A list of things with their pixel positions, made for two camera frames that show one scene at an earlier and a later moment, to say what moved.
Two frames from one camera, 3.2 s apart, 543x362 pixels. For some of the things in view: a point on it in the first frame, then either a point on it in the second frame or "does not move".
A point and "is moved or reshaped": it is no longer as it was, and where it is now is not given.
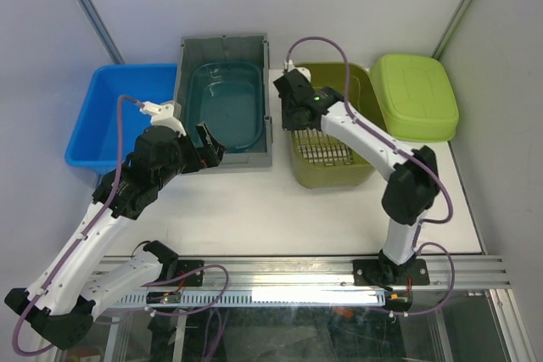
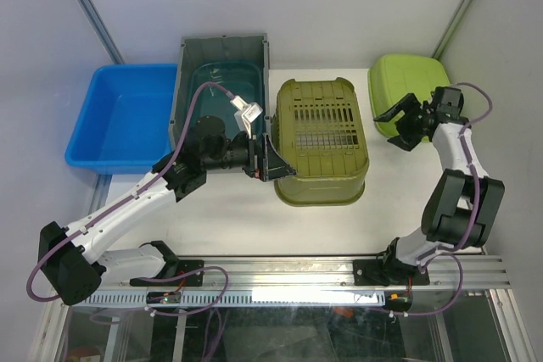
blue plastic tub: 93,145 does not move
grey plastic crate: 233,48 does not move
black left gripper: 214,151 → 265,162
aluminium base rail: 322,273 does not move
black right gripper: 288,124 → 409,103
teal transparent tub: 228,98 does not move
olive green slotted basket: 321,159 is moved or reshaped
